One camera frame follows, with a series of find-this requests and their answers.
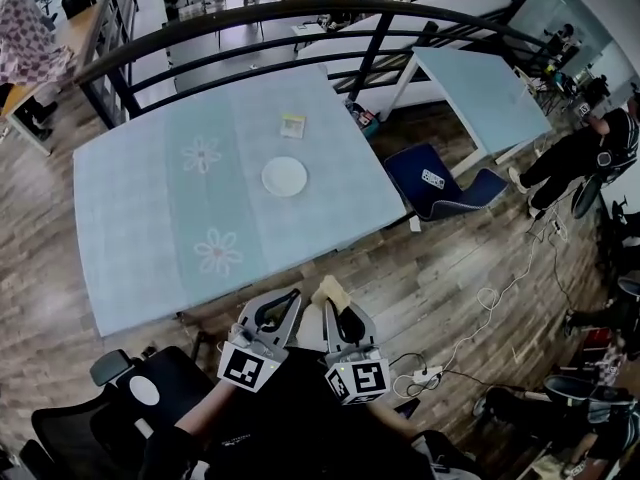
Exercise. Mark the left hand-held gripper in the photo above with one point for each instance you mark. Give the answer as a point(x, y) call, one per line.
point(245, 370)

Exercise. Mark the grey plastic bin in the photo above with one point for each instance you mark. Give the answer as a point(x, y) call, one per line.
point(570, 388)

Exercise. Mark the small red white box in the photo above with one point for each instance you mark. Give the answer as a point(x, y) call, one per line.
point(365, 120)

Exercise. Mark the white plate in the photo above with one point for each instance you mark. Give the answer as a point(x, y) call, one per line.
point(284, 176)

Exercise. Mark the black mesh office chair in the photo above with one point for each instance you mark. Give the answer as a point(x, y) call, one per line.
point(165, 378)

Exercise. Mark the dark metal railing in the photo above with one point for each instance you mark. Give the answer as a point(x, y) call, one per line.
point(250, 12)

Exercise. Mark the white power strip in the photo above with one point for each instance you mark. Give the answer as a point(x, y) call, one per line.
point(427, 374)

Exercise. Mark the person's light trousers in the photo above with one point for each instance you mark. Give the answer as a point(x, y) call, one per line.
point(310, 328)

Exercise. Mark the person's black shirt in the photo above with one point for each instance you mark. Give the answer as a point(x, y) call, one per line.
point(300, 433)

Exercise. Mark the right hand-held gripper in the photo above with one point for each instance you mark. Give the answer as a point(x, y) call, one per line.
point(365, 378)

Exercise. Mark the beige sponge piece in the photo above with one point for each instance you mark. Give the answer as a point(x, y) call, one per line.
point(330, 293)

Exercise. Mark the person's left forearm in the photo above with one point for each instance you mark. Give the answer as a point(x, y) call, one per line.
point(205, 410)

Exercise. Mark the white table with blue top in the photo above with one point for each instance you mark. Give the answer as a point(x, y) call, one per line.
point(480, 98)

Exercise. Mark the white spotted card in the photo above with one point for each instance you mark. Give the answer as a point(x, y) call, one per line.
point(433, 179)

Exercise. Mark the white and yellow packet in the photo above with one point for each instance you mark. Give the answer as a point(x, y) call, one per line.
point(293, 126)

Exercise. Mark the wooden desk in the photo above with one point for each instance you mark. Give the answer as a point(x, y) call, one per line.
point(75, 33)

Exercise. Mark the dark blue chair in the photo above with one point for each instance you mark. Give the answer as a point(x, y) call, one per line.
point(415, 193)

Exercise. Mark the person's right forearm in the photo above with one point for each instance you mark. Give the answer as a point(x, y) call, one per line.
point(400, 418)

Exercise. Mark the light blue floral tablecloth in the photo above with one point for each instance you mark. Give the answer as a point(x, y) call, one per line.
point(150, 218)

